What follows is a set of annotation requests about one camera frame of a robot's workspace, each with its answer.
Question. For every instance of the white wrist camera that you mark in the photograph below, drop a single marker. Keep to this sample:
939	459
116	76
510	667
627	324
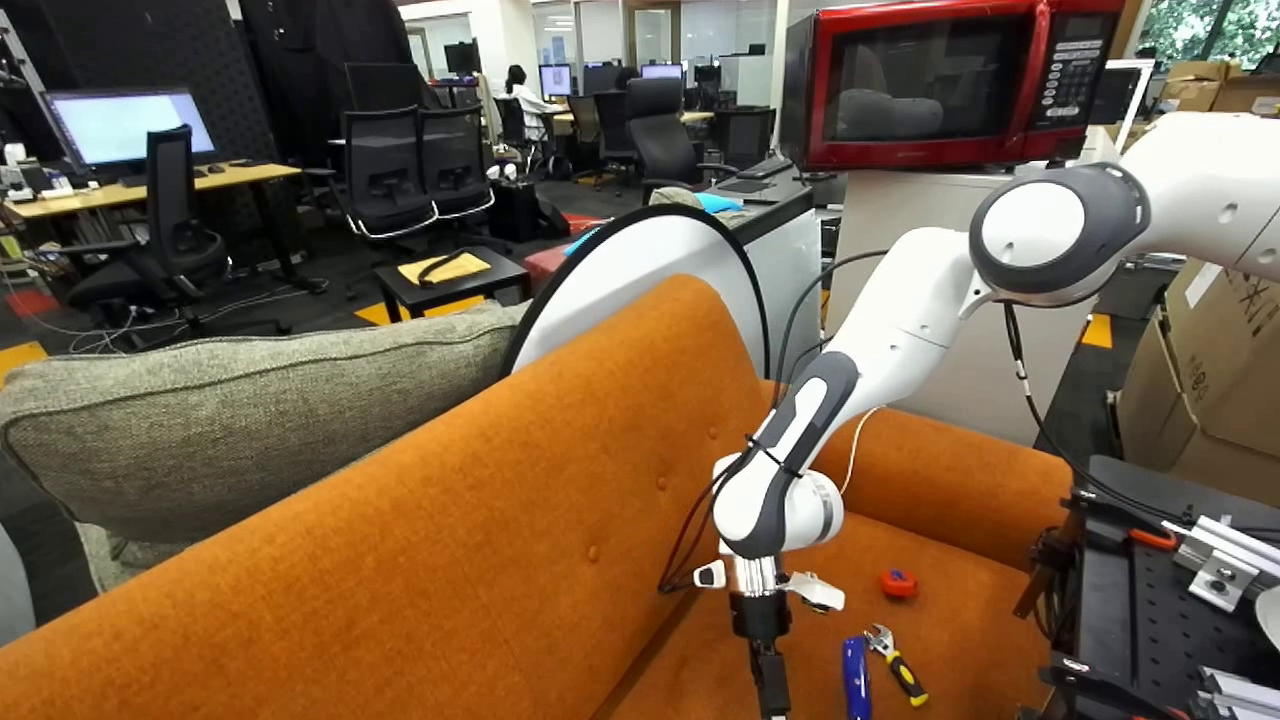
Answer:
816	589

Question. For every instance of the grey cushion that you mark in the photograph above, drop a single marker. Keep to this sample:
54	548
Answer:
181	443

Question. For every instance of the wooden desk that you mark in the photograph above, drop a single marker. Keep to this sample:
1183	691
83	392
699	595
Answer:
132	193

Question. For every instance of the computer monitor on desk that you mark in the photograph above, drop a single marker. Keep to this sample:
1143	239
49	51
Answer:
109	127

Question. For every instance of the black office chair pair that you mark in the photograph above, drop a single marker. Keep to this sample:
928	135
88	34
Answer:
408	170

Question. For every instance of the white cabinet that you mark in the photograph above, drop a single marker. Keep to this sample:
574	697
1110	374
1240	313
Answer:
867	214

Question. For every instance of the black office chair back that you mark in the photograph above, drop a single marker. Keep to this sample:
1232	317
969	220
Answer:
665	144

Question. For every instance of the red microwave oven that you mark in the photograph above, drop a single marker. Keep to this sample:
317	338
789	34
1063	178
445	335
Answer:
940	81

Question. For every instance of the small black side table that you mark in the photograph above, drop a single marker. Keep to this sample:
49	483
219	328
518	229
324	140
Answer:
433	280

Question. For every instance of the yellow black handled tool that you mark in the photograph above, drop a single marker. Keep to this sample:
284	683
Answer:
896	667

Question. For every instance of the large cardboard box right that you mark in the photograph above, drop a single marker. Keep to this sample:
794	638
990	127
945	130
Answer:
1202	392

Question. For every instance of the orange fabric sofa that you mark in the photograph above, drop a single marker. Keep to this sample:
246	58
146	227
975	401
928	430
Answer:
522	559

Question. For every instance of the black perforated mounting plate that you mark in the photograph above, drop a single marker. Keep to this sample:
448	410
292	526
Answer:
1134	618

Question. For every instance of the red round object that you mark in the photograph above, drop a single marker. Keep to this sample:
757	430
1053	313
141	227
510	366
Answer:
896	586

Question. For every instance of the blue flat tool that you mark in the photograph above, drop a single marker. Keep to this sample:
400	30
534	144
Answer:
858	693

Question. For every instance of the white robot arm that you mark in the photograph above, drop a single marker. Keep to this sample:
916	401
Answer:
1197	182

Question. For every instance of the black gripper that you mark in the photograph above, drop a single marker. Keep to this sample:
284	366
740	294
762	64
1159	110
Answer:
762	623

